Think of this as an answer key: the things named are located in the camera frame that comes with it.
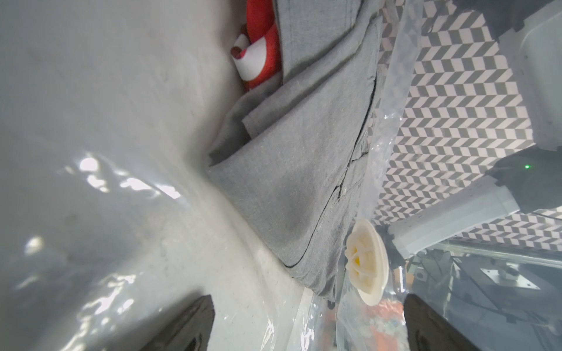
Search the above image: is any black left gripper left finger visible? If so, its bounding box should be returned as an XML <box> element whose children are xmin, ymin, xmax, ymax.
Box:
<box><xmin>140</xmin><ymin>295</ymin><xmax>215</xmax><ymax>351</ymax></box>

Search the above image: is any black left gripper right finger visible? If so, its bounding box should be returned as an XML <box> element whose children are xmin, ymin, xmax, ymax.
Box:
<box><xmin>403</xmin><ymin>294</ymin><xmax>479</xmax><ymax>351</ymax></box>

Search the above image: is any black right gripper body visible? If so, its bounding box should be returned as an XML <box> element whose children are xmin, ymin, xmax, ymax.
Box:
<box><xmin>485</xmin><ymin>146</ymin><xmax>561</xmax><ymax>214</ymax></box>

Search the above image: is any clear vacuum bag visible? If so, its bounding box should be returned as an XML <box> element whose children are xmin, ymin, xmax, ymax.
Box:
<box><xmin>0</xmin><ymin>0</ymin><xmax>562</xmax><ymax>351</ymax></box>

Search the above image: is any grey garment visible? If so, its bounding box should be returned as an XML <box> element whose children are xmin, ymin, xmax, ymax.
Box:
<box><xmin>206</xmin><ymin>1</ymin><xmax>382</xmax><ymax>301</ymax></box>

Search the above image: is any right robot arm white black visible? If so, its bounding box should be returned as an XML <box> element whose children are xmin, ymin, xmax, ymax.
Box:
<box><xmin>454</xmin><ymin>1</ymin><xmax>561</xmax><ymax>214</ymax></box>

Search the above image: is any white bag valve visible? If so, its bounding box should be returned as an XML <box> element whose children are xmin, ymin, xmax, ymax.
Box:
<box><xmin>344</xmin><ymin>219</ymin><xmax>390</xmax><ymax>307</ymax></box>

